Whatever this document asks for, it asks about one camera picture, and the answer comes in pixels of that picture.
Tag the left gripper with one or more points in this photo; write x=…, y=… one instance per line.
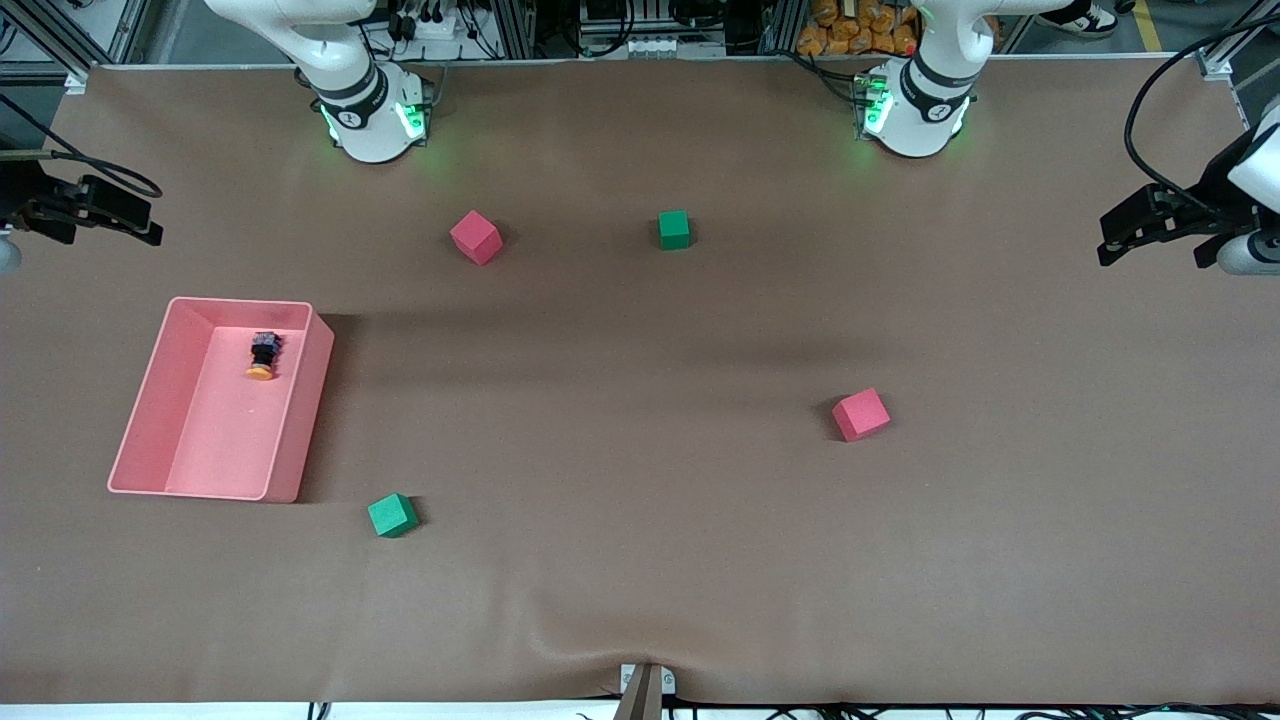
x=1193, y=217

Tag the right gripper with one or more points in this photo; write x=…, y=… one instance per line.
x=22, y=195

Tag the black button with orange cap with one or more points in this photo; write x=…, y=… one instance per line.
x=263, y=355

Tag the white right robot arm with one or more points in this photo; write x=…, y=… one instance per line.
x=370, y=130

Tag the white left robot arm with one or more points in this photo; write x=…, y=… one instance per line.
x=920, y=120

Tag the black and white shoe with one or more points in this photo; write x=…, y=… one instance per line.
x=1085, y=18

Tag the pink plastic bin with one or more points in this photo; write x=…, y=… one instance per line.
x=230, y=430

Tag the red foam cube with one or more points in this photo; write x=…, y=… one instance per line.
x=475, y=237
x=860, y=414

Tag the orange snack bags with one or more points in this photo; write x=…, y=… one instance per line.
x=860, y=28

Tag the green foam cube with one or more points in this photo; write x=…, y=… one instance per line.
x=392, y=515
x=674, y=229

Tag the white terminal block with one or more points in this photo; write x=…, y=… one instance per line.
x=670, y=46

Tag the brown table mat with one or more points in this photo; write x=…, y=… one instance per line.
x=640, y=580

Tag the metal corner bracket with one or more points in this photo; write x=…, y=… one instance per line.
x=76, y=81
x=1215, y=65

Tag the aluminium frame post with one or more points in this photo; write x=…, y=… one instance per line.
x=512, y=28

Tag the metal table edge bracket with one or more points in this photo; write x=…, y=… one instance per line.
x=646, y=690

